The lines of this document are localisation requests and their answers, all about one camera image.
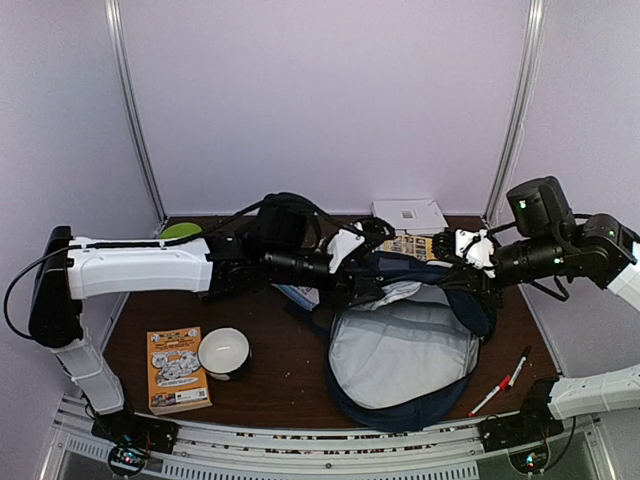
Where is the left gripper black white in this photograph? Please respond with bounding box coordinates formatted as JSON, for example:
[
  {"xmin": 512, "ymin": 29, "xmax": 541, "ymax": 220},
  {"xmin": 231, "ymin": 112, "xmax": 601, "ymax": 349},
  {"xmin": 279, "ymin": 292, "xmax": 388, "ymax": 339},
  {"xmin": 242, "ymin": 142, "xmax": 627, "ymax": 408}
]
[{"xmin": 265, "ymin": 244, "xmax": 386, "ymax": 312}]

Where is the white booklet with barcode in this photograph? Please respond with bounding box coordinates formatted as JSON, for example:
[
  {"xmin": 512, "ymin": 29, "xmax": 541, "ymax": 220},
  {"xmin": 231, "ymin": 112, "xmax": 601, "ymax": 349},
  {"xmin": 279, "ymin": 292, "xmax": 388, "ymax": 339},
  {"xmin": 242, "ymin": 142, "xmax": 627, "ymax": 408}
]
[{"xmin": 372, "ymin": 199, "xmax": 448, "ymax": 236}]

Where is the navy blue student backpack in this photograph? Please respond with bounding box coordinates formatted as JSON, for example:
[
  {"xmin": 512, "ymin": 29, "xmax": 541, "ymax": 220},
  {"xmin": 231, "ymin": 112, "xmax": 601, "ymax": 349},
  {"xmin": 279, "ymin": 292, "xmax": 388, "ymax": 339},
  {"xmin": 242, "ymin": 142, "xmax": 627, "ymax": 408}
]
[{"xmin": 282, "ymin": 249, "xmax": 501, "ymax": 432}]

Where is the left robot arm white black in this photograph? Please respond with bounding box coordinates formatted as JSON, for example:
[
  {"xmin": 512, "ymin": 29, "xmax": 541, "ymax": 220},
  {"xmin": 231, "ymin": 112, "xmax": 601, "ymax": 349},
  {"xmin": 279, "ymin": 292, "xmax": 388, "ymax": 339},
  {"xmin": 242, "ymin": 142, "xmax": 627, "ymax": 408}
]
[{"xmin": 15, "ymin": 217, "xmax": 395, "ymax": 444}]

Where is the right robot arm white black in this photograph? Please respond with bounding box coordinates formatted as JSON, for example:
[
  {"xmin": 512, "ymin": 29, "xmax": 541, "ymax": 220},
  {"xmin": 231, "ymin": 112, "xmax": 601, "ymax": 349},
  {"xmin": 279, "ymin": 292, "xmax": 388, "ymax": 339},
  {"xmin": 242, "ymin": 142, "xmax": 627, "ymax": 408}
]
[{"xmin": 431, "ymin": 176, "xmax": 639, "ymax": 442}]

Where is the yellow picture-grid book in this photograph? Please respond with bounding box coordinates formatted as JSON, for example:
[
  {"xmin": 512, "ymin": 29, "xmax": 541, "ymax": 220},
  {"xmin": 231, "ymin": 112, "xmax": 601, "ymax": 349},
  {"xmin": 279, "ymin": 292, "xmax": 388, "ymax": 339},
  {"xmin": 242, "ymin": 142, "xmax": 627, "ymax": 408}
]
[{"xmin": 376, "ymin": 234, "xmax": 436, "ymax": 261}]

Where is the dog picture book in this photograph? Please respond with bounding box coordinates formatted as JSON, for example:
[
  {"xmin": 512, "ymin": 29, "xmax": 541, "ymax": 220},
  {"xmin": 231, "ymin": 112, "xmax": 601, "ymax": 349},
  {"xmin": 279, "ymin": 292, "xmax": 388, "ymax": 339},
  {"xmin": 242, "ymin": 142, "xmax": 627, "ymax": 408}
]
[{"xmin": 274, "ymin": 284, "xmax": 320, "ymax": 311}]

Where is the black white marker pen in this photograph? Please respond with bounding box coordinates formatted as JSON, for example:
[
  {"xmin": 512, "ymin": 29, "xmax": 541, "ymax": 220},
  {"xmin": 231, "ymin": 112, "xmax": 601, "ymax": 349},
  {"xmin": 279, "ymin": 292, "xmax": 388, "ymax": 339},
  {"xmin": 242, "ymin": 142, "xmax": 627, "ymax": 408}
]
[{"xmin": 507, "ymin": 345, "xmax": 532, "ymax": 388}]

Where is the red white marker pen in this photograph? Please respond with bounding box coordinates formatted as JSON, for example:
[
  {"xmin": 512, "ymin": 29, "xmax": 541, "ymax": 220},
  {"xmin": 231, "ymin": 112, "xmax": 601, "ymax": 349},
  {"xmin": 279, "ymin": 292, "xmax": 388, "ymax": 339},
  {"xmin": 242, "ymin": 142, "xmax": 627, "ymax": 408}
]
[{"xmin": 467, "ymin": 375, "xmax": 511, "ymax": 417}]

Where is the green plate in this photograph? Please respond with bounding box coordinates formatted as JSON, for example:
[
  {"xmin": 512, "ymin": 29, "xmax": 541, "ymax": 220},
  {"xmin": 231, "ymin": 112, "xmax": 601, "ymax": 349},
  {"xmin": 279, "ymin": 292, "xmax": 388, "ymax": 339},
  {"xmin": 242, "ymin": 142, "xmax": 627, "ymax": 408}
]
[{"xmin": 158, "ymin": 222, "xmax": 202, "ymax": 240}]

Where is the white black bowl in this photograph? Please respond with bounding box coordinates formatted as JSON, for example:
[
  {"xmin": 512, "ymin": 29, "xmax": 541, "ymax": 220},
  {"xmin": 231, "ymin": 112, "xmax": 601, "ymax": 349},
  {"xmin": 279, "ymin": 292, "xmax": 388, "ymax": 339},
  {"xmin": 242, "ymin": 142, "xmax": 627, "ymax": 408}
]
[{"xmin": 197, "ymin": 327, "xmax": 252, "ymax": 381}]

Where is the orange cartoon paperback book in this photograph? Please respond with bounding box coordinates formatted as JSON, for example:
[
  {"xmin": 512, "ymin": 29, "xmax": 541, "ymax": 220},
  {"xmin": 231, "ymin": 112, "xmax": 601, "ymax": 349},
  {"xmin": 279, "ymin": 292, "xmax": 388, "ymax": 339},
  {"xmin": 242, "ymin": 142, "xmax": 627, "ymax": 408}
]
[{"xmin": 146, "ymin": 327, "xmax": 212, "ymax": 415}]

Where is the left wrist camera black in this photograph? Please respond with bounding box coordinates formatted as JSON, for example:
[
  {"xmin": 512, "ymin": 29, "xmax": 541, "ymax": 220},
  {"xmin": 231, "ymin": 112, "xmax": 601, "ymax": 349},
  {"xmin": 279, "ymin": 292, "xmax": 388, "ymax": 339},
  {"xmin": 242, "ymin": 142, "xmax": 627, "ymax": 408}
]
[{"xmin": 251, "ymin": 192, "xmax": 321, "ymax": 249}]

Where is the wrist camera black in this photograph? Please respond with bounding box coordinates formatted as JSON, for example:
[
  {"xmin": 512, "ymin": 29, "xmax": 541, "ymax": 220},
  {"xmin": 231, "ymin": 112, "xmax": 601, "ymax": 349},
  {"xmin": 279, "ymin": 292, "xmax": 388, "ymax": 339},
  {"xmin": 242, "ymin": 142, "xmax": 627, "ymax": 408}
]
[
  {"xmin": 251, "ymin": 192, "xmax": 321, "ymax": 249},
  {"xmin": 506, "ymin": 176, "xmax": 576, "ymax": 238}
]

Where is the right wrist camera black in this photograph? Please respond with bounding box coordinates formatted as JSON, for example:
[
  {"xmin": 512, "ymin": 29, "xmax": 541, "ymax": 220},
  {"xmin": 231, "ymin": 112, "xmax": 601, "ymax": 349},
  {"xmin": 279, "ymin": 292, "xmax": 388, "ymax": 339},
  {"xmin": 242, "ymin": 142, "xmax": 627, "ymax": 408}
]
[{"xmin": 506, "ymin": 176, "xmax": 576, "ymax": 238}]

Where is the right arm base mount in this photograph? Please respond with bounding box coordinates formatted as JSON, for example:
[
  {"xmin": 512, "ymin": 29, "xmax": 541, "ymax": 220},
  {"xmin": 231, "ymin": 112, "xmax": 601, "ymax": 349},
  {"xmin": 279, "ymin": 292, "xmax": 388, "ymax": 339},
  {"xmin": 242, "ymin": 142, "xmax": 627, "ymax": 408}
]
[{"xmin": 477, "ymin": 376, "xmax": 564, "ymax": 477}]

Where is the aluminium front rail frame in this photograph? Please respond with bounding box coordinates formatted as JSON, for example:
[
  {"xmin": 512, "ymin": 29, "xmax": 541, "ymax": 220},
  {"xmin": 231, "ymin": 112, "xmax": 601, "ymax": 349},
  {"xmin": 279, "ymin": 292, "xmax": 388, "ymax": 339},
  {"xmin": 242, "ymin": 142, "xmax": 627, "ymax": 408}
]
[{"xmin": 39, "ymin": 392, "xmax": 616, "ymax": 480}]

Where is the right aluminium corner post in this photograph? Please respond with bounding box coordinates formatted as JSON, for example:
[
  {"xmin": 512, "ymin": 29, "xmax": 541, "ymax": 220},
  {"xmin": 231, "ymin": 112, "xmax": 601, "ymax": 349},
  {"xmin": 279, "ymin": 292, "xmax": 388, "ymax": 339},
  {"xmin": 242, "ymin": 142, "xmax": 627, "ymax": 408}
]
[{"xmin": 483, "ymin": 0, "xmax": 547, "ymax": 226}]

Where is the aluminium corner post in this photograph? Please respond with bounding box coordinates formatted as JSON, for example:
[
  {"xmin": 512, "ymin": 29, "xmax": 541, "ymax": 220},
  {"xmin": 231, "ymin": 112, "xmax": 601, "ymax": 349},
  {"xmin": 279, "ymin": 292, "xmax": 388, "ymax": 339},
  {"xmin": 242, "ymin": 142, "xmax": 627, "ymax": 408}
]
[
  {"xmin": 483, "ymin": 0, "xmax": 547, "ymax": 226},
  {"xmin": 104, "ymin": 0, "xmax": 168, "ymax": 225}
]

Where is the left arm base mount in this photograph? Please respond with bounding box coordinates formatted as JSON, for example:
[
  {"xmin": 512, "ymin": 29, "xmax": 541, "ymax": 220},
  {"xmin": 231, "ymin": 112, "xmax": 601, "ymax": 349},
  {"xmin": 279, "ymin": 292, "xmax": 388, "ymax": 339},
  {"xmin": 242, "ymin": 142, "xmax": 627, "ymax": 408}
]
[{"xmin": 91, "ymin": 410, "xmax": 179, "ymax": 478}]

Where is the left aluminium corner post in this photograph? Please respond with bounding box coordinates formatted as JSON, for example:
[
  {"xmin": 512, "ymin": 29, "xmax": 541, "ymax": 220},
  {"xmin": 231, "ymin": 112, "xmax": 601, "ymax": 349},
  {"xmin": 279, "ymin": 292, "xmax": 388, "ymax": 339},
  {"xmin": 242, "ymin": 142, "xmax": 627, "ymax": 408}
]
[{"xmin": 104, "ymin": 0, "xmax": 168, "ymax": 225}]

